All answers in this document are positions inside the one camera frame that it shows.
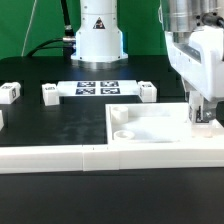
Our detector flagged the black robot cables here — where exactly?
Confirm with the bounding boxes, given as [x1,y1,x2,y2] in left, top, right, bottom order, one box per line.
[25,0,77,58]

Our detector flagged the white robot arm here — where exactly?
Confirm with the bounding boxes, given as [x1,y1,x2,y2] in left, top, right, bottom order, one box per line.
[71,0,224,123]

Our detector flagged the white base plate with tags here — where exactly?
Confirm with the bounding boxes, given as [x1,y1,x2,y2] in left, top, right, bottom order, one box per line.
[57,80,139,97]

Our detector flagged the white square tabletop part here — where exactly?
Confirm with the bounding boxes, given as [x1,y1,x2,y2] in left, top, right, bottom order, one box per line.
[105,103,224,144]

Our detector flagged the white part at left edge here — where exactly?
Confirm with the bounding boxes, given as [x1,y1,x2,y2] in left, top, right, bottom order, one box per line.
[0,110,4,131]

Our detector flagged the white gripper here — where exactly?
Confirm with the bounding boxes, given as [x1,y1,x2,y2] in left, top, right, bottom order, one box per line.
[165,26,224,122]

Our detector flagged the white L-shaped obstacle fence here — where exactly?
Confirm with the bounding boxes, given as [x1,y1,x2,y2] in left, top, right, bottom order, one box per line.
[0,139,224,174]

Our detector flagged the white cable on backdrop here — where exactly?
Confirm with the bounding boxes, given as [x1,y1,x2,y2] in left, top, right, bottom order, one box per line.
[20,0,38,57]

